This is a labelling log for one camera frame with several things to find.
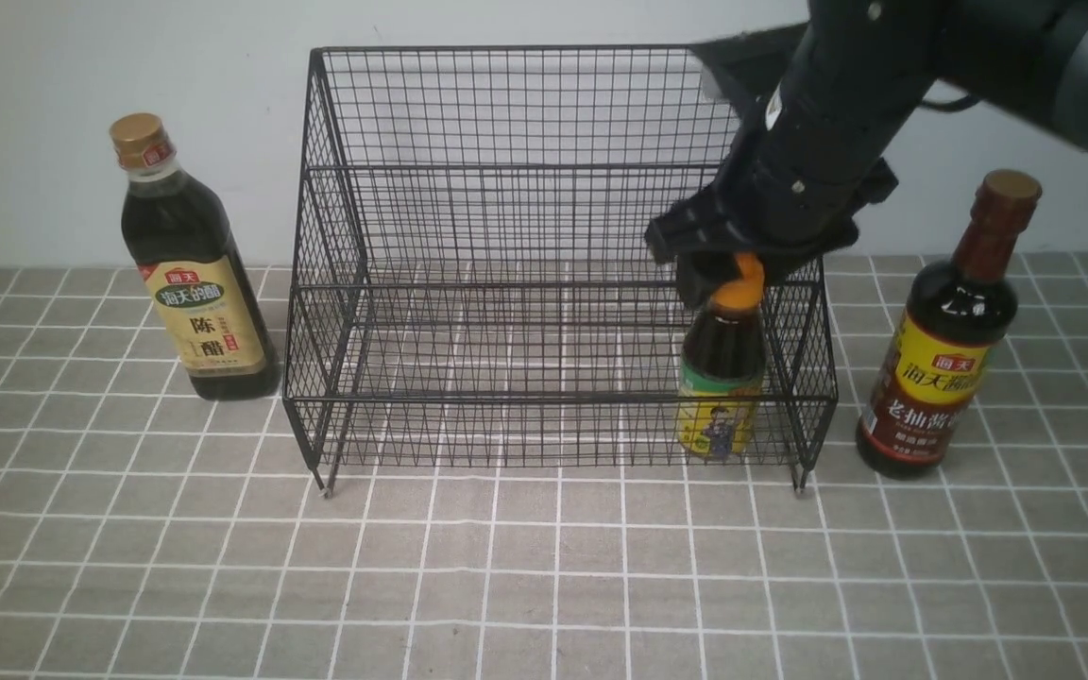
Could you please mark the dark soy sauce bottle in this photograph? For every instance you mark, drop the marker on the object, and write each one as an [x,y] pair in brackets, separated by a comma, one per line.
[957,310]

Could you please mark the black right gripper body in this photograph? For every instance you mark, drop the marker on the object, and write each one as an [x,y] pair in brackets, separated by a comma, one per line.
[787,192]

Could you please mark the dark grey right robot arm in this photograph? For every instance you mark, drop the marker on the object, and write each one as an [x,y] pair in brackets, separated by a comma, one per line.
[820,101]

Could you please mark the small bottle orange cap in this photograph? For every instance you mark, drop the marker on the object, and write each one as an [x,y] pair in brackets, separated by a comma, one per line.
[723,366]

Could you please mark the black wire mesh rack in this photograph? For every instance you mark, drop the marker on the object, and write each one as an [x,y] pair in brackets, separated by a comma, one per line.
[470,285]

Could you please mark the vinegar bottle gold cap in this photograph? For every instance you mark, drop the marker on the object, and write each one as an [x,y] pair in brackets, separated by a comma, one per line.
[178,234]

